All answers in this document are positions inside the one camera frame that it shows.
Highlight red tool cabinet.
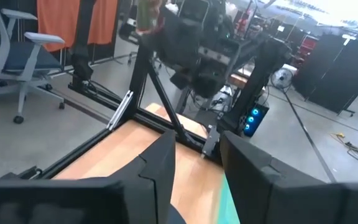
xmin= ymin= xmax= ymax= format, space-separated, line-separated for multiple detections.
xmin=296 ymin=34 xmax=319 ymax=60

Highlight black stand post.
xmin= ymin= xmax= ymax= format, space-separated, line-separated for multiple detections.
xmin=68 ymin=0 xmax=98 ymax=91

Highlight grey office chair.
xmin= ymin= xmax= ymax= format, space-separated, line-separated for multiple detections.
xmin=0 ymin=6 xmax=67 ymax=124

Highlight black floor cable cover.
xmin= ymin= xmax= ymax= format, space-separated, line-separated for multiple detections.
xmin=283 ymin=90 xmax=338 ymax=184

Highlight yellow floor cable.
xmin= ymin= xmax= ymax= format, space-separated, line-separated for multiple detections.
xmin=331 ymin=132 xmax=358 ymax=169

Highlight black computer blue lights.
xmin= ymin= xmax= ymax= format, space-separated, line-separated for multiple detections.
xmin=242 ymin=104 xmax=270 ymax=138

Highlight orange curtain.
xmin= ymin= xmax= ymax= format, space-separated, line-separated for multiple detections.
xmin=37 ymin=0 xmax=119 ymax=53

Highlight black aluminium table frame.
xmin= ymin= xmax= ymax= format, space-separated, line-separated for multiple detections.
xmin=0 ymin=46 xmax=223 ymax=184

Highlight silver frame corner bracket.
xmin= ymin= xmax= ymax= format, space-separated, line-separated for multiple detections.
xmin=106 ymin=90 xmax=134 ymax=131

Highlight white floor fan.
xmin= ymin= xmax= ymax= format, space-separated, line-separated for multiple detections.
xmin=270 ymin=67 xmax=295 ymax=90

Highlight teal translucent plastic bin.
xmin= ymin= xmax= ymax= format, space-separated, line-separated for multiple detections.
xmin=218 ymin=174 xmax=241 ymax=224

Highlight tall black cabinet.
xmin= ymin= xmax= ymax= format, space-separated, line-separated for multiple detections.
xmin=292 ymin=34 xmax=358 ymax=114

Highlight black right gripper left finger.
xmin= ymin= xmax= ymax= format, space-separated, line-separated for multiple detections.
xmin=0 ymin=129 xmax=177 ymax=224

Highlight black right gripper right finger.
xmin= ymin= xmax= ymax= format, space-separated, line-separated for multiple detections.
xmin=219 ymin=130 xmax=358 ymax=224

